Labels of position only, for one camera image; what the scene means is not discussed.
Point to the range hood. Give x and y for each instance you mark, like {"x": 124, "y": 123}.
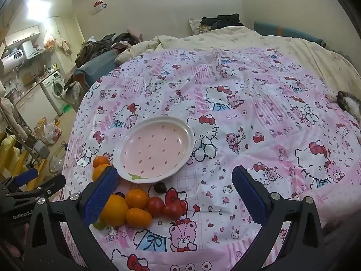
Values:
{"x": 35, "y": 54}

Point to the green mat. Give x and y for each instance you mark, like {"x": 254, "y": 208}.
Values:
{"x": 67, "y": 109}

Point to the hanging cloth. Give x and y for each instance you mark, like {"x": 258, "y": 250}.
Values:
{"x": 64, "y": 45}

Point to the white washing machine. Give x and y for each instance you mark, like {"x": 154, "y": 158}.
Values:
{"x": 55, "y": 87}

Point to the red tomato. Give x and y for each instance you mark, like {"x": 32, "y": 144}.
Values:
{"x": 172, "y": 210}
{"x": 155, "y": 206}

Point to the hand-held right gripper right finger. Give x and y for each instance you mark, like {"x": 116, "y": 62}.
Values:
{"x": 249, "y": 196}

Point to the white wall cabinet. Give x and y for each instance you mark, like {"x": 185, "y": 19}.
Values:
{"x": 22, "y": 35}

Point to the wall socket with red sticker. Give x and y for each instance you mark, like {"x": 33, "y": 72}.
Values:
{"x": 97, "y": 9}

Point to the tabby cat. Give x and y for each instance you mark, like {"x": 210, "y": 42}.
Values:
{"x": 348, "y": 103}

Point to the clear glass bowl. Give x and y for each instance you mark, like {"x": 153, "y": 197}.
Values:
{"x": 55, "y": 163}

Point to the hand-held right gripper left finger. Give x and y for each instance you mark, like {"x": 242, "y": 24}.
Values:
{"x": 100, "y": 196}

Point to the yellow rack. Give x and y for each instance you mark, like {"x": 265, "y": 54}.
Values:
{"x": 8, "y": 152}

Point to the grey box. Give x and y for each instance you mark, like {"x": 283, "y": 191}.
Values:
{"x": 41, "y": 148}

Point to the dark clothes pile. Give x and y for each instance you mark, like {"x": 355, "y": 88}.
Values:
{"x": 222, "y": 19}

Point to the white plastic bag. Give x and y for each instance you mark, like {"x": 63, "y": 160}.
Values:
{"x": 52, "y": 132}

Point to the pink cartoon printed blanket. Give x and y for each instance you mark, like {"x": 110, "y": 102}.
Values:
{"x": 239, "y": 118}

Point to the mixed clothes pile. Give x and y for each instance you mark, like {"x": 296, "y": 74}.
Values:
{"x": 96, "y": 48}

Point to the blue pillow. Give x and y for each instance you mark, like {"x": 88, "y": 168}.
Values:
{"x": 293, "y": 32}

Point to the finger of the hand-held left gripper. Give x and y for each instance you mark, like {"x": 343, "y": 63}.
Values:
{"x": 50, "y": 185}
{"x": 25, "y": 176}

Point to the cream duvet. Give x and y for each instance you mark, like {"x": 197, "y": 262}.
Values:
{"x": 310, "y": 59}

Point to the large orange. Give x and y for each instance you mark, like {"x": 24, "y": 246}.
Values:
{"x": 114, "y": 210}
{"x": 98, "y": 172}

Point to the white hanging garment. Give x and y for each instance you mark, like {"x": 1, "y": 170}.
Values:
{"x": 6, "y": 113}

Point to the dark purple grape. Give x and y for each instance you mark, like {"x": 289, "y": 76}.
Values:
{"x": 160, "y": 187}

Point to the hanging plastic bag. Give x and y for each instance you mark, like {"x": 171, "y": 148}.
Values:
{"x": 48, "y": 41}

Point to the white water heater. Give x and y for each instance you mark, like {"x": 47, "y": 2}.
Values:
{"x": 11, "y": 59}

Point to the pink strawberry-print plate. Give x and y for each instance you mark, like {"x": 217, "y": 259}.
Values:
{"x": 155, "y": 146}

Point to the small mandarin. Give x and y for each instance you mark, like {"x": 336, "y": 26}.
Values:
{"x": 101, "y": 161}
{"x": 138, "y": 218}
{"x": 136, "y": 198}

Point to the patterned pillow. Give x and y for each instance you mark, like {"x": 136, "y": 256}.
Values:
{"x": 195, "y": 27}

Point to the kitchen counter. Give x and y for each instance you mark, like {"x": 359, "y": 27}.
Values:
{"x": 28, "y": 101}

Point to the metal pot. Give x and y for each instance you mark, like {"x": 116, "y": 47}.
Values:
{"x": 13, "y": 94}

